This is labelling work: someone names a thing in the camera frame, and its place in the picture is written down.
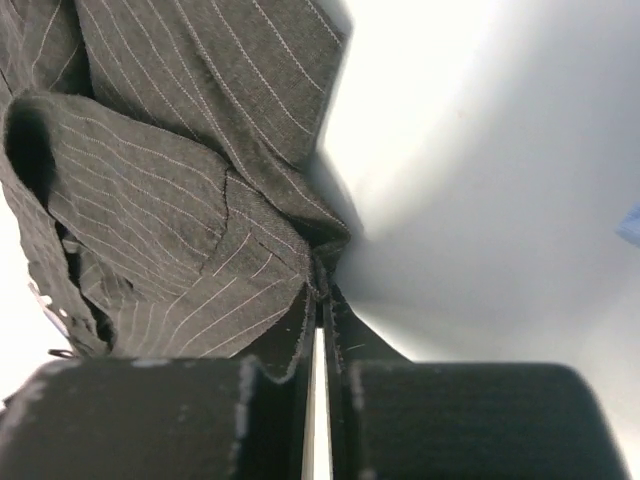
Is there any folded light blue shirt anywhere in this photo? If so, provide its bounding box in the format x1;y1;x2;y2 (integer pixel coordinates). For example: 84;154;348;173
616;203;640;248

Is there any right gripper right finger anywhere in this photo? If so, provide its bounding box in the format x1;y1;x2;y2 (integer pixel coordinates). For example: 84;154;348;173
322;288;628;479

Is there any dark pinstriped long sleeve shirt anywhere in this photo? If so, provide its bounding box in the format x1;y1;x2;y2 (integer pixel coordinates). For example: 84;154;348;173
1;1;349;358

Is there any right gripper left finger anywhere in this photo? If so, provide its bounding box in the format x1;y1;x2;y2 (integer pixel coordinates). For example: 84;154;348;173
1;293;315;479

